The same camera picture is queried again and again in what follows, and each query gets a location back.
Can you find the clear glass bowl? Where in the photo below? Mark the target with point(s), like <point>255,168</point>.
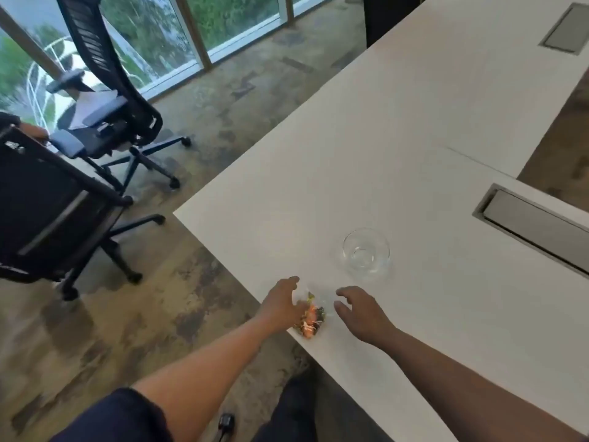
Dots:
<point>366,253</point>

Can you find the person's left hand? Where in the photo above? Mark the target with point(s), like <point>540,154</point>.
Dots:
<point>278,306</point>

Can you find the dark trousers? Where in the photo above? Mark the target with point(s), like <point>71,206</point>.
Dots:
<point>294,409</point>

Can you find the clear plastic candy bag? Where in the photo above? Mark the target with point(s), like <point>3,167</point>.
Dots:
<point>322,303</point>

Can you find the pile of gold orange candy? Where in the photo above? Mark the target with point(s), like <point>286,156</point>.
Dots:
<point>310,319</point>

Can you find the white table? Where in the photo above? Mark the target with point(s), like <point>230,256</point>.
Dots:
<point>368,188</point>
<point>460,64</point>

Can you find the black high-back chair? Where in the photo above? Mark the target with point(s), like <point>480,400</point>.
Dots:
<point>391,18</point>

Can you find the large glass window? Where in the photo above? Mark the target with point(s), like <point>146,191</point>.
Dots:
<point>152,36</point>

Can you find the navy left sleeve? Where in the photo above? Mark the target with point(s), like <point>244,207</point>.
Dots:
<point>115,418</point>

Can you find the black mesh office chair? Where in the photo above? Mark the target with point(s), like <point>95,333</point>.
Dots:
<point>99,55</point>

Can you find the person's right forearm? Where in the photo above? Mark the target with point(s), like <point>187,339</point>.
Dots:
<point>460,391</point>

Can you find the person's left forearm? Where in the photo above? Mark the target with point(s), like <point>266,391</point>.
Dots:
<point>207,377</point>

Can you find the person's right hand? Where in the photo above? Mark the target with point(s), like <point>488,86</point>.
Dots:
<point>368,319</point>

